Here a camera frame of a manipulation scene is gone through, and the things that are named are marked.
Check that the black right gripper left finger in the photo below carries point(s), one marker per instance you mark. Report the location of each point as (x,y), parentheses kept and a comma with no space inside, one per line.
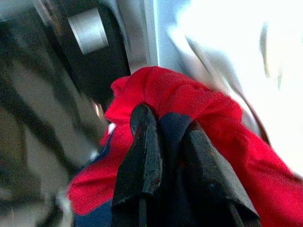
(142,160)

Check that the black robot leg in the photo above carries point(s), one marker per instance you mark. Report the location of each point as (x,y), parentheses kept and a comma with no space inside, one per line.
(90,47)

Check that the red and navy garment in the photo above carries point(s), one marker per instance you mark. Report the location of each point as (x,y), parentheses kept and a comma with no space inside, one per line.
(180,94)

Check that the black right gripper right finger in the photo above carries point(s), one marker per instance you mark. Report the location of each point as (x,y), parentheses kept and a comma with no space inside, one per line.
(213,175)

